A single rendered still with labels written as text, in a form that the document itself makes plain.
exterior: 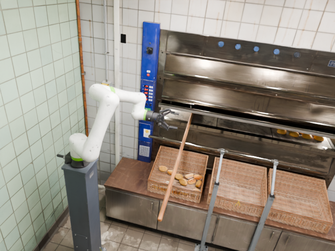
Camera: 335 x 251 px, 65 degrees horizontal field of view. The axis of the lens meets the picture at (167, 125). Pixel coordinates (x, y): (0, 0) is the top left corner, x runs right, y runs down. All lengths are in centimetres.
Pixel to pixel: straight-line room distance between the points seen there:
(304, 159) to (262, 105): 74
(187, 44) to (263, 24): 67
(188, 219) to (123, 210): 72
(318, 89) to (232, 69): 77
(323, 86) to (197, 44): 118
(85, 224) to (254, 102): 190
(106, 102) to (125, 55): 103
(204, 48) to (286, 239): 197
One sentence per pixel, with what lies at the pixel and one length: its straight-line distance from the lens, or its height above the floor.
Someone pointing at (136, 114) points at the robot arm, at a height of 150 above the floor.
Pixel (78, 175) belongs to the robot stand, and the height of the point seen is 115.
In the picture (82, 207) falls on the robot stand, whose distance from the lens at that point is 239.
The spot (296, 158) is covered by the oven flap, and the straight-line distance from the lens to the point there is 304.
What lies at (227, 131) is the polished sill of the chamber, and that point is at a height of 118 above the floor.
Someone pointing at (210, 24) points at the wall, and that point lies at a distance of 250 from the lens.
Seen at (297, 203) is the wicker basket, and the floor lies 59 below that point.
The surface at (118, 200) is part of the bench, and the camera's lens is 299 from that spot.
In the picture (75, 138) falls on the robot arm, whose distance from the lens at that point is 204.
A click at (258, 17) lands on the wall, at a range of 249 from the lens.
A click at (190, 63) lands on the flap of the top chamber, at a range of 260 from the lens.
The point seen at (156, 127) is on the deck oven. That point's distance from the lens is 294.
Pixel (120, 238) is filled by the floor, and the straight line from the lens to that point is 318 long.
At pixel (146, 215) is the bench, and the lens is 300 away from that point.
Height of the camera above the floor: 252
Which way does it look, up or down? 29 degrees down
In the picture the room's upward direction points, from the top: 6 degrees clockwise
